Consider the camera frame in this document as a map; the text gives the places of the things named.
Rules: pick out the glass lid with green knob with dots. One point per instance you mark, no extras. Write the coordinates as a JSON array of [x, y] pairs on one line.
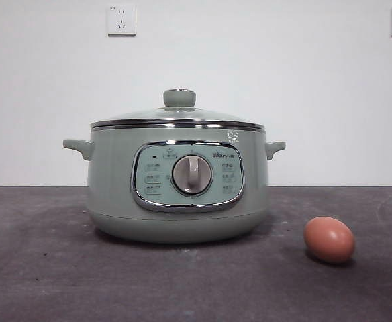
[[179, 98]]

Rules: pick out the brown egg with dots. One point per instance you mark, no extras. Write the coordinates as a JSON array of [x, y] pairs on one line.
[[329, 239]]

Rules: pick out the sage green electric cooking pot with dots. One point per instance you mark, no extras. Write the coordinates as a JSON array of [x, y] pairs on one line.
[[115, 188]]

